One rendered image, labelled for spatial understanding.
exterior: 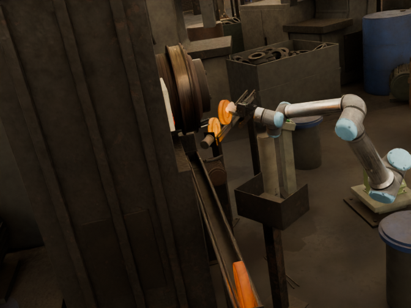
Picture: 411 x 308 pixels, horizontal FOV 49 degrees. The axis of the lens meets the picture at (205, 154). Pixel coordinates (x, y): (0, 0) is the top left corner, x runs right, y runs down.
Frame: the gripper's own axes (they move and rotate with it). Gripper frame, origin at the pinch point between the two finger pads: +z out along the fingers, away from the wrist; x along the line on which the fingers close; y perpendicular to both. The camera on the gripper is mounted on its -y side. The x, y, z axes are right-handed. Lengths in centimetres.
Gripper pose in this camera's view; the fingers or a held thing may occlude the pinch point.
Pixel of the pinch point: (224, 109)
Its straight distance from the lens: 283.6
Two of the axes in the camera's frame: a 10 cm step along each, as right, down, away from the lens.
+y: 1.0, -8.7, -4.8
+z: -9.1, -2.7, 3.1
